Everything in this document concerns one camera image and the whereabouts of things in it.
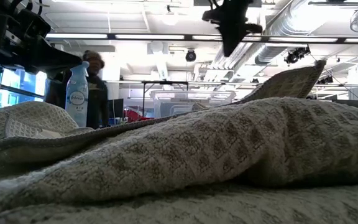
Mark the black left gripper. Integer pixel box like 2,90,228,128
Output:
0,8,83,75

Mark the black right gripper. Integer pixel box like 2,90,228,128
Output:
202,0,264,57

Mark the grey waffle microfiber towel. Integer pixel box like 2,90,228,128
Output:
0,60,328,177
0,183,358,224
0,96,358,215

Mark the light blue spray bottle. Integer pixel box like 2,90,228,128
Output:
65,60,90,128

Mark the person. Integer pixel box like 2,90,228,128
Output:
44,50,110,129

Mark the black ceiling spotlight cluster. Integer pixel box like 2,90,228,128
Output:
284,45,311,65

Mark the black computer monitor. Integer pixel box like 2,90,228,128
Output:
109,98,124,119

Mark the long ceiling light bar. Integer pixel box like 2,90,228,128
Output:
45,32,358,44

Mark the clear plastic bin with label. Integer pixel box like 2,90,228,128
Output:
149,90,236,119

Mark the red plastic crate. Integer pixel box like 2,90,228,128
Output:
124,108,154,123

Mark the silver ventilation duct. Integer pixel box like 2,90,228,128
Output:
255,0,323,65

